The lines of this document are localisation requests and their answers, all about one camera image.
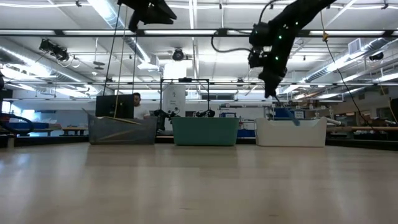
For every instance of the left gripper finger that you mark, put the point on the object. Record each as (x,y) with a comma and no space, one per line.
(164,17)

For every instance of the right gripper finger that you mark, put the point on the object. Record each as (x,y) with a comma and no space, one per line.
(271,87)

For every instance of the black background robot arm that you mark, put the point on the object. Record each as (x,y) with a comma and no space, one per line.
(161,119)
(205,114)

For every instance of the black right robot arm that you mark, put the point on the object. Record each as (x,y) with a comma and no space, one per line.
(298,15)

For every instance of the blue crate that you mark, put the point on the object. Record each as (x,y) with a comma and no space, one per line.
(281,112)

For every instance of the small blue box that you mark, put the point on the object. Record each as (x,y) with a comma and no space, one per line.
(228,114)

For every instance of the white plastic bin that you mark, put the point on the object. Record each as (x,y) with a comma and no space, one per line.
(289,135)

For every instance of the blue bin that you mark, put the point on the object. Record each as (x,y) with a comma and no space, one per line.
(245,133)

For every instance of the white pipe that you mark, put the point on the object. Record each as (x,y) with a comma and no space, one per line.
(334,121)

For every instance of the teal plastic bin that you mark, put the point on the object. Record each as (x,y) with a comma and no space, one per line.
(205,130)

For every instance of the white air vent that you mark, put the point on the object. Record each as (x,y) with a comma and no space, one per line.
(354,46)

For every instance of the white panel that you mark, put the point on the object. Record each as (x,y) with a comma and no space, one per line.
(174,99)

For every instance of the long wooden rod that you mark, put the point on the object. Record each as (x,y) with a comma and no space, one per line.
(357,128)

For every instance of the person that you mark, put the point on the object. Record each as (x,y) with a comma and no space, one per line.
(141,112)

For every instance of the black ceiling fixture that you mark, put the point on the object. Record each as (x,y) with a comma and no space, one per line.
(376,56)

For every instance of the black monitor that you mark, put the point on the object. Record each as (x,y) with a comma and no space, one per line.
(105,105)

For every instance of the grey plastic bin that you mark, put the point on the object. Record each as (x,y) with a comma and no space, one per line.
(124,133)

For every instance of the wooden background table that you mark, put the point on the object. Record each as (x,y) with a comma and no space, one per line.
(74,128)

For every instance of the blue bench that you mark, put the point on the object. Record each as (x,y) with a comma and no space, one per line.
(46,126)

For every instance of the black overhead camera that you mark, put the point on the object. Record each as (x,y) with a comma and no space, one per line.
(253,60)

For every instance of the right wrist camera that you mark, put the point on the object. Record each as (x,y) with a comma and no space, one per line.
(258,34)

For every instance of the silver air duct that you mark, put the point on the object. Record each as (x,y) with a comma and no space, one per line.
(342,59)
(136,46)
(31,62)

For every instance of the round black ceiling camera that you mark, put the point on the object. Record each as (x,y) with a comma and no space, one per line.
(178,55)

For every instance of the black background station frame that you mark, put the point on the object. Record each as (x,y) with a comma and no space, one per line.
(185,79)

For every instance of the black ceiling camera rig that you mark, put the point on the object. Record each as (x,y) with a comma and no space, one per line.
(54,49)

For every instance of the black overhead frame beam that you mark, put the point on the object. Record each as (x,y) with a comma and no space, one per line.
(388,33)

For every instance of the black table frame rail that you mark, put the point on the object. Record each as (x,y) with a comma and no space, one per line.
(373,142)

